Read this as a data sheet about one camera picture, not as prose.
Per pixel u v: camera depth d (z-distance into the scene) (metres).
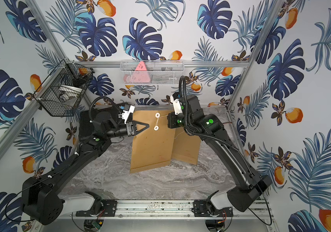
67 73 0.92
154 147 0.69
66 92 0.89
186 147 0.97
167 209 0.76
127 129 0.61
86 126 1.02
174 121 0.59
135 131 0.64
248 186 0.39
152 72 0.92
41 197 0.40
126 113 0.65
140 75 0.90
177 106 0.59
